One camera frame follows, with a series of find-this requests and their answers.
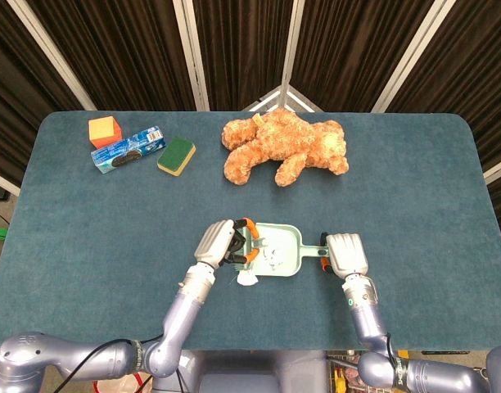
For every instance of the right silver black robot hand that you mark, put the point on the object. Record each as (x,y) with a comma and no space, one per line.
(346,254)

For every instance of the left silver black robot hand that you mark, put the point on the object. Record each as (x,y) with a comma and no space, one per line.
(213,245)

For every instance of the mint green hand brush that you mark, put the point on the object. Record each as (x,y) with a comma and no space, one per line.
(245,245)

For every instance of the white paper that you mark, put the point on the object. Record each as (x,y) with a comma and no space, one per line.
(247,280)

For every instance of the mint green dustpan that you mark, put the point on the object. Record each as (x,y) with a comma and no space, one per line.
(281,239)

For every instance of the green yellow sponge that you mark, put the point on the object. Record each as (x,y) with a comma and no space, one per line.
(176,154)

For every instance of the blue felt table mat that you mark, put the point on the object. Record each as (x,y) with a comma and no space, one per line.
(91,245)

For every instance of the brown plush teddy bear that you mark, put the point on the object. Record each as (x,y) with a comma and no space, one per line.
(287,139)

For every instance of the blue cookie box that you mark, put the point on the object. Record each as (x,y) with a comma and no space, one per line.
(127,149)

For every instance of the grey robot torso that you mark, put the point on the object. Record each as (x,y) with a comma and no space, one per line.
(250,376)

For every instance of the orange cube block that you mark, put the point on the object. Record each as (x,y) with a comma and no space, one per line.
(102,129)

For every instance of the red white bag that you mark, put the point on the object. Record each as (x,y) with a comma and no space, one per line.
(123,385)

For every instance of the dark folding partition screen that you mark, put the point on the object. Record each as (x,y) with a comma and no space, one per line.
(242,49)

